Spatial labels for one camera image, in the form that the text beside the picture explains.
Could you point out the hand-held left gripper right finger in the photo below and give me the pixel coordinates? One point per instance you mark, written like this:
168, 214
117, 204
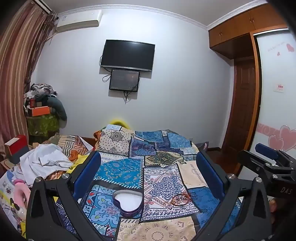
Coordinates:
209, 176

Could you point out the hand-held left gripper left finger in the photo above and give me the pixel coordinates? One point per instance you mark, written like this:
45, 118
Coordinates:
89, 172

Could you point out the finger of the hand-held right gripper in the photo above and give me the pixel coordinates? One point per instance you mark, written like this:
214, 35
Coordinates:
256, 163
266, 151

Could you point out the purple heart-shaped tin box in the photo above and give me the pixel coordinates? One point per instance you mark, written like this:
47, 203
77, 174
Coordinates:
128, 200

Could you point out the person's right hand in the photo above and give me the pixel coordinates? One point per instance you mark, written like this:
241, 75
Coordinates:
273, 205

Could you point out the yellow cloth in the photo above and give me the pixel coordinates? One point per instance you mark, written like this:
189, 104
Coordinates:
77, 163

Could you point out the dark purple pillow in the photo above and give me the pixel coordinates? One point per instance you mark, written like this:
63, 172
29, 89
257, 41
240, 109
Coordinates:
203, 146

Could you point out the orange striped patterned cloth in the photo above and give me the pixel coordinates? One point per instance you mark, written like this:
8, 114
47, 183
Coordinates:
69, 143

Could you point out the white heart-print wardrobe door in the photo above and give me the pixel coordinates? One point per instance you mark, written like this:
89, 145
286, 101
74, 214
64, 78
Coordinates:
272, 111

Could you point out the white cloth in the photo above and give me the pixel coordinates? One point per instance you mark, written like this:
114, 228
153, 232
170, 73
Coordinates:
44, 160

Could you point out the brown wooden door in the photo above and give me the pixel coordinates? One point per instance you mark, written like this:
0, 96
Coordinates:
242, 104

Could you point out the blue patchwork blanket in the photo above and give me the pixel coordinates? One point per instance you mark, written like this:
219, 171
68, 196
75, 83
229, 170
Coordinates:
157, 162

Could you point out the yellow plush toy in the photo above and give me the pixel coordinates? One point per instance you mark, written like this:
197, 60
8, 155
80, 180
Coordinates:
119, 122

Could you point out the red white label sticker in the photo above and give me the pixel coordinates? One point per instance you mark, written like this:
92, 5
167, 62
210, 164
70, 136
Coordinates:
279, 87

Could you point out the pink plush toy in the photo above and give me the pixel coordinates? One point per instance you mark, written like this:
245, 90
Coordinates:
22, 190

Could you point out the dark green jacket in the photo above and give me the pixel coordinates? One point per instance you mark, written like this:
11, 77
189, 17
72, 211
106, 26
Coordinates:
59, 110

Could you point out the red white box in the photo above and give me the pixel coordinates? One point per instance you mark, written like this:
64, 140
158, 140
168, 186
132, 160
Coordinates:
17, 147

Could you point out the orange box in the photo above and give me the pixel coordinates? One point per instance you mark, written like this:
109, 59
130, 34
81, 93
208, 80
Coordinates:
41, 111

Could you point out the pile of clothes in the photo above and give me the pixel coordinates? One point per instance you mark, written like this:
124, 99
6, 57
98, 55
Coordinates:
41, 90

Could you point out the wooden overhead cabinet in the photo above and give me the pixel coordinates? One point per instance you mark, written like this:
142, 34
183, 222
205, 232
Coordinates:
231, 34

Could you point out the striped brown curtain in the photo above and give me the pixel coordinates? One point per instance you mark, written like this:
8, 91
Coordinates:
16, 69

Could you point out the white air conditioner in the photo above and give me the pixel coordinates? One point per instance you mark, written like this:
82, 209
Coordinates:
78, 22

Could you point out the small black wall monitor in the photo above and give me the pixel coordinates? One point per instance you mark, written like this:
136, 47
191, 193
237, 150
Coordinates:
124, 80

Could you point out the black wall television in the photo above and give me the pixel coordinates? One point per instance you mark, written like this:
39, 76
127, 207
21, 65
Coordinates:
127, 54

